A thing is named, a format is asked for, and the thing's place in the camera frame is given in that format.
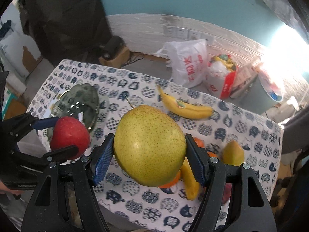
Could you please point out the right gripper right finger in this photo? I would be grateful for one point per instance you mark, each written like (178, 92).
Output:
(198, 161)

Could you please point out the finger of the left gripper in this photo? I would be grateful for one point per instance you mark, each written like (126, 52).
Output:
(59, 156)
(45, 123)

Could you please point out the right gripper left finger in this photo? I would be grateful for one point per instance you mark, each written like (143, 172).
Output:
(101, 157)

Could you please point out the large orange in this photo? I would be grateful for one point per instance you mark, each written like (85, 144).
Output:
(213, 157)
(173, 182)

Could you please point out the bright red apple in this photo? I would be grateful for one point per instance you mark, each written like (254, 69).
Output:
(69, 131)

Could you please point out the plain yellow banana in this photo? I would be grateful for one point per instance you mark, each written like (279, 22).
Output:
(190, 183)

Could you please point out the small yellow pear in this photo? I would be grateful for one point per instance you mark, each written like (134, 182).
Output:
(233, 154)

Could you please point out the dark red apple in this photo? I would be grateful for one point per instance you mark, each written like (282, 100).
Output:
(227, 193)

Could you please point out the banana with sticker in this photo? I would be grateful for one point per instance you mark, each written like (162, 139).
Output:
(183, 109)

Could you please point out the cat pattern tablecloth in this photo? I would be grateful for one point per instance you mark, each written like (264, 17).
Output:
(126, 204)

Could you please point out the green glass bowl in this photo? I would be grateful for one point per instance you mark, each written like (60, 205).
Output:
(80, 102)

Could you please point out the grey green trash bin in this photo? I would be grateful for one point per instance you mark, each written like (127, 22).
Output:
(260, 97)

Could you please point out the red white trash box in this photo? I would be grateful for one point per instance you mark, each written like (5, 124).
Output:
(220, 75)

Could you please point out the white plastic shopping bag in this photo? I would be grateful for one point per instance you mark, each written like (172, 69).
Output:
(188, 61)

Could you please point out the black device on wooden box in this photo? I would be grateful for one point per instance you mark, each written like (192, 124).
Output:
(115, 53)

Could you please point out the dark hanging cloth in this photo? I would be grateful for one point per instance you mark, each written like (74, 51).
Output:
(67, 29)

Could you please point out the grey window curtain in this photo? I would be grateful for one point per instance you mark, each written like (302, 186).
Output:
(293, 13)

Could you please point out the wall power sockets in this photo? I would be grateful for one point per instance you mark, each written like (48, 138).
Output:
(186, 34)

